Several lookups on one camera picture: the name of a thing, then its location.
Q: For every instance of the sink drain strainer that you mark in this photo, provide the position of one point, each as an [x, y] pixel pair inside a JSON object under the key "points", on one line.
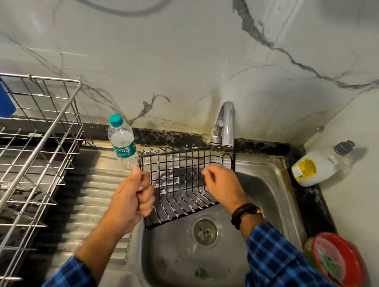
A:
{"points": [[205, 232]]}

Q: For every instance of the stainless steel sink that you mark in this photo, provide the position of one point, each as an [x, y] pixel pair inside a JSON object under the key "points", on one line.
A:
{"points": [[182, 244]]}

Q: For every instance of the chrome sink faucet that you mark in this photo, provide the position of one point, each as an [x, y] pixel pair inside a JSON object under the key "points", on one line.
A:
{"points": [[225, 125]]}

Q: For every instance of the person's right fingers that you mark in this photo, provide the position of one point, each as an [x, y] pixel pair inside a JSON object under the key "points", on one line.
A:
{"points": [[209, 178]]}

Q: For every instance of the clear plastic water bottle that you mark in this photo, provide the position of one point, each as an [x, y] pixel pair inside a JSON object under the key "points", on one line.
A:
{"points": [[122, 142]]}

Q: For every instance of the person's right forearm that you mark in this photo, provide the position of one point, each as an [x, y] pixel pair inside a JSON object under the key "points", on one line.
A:
{"points": [[284, 265]]}

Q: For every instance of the person's left forearm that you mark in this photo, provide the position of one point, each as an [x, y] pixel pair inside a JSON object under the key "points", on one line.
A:
{"points": [[90, 257]]}

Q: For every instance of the person's right hand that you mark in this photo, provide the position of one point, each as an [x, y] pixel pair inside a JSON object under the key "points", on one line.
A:
{"points": [[222, 186]]}

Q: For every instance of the person's left thumb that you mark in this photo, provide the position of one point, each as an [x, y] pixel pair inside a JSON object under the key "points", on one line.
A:
{"points": [[136, 176]]}

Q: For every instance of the white liquid soap bottle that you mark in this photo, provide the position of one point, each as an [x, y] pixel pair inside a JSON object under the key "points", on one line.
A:
{"points": [[317, 168]]}

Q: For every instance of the person's left hand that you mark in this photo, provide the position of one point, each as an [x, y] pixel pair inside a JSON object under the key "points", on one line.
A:
{"points": [[125, 202]]}

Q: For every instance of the red round dish soap tub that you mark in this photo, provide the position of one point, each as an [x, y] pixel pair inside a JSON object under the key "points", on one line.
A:
{"points": [[338, 260]]}

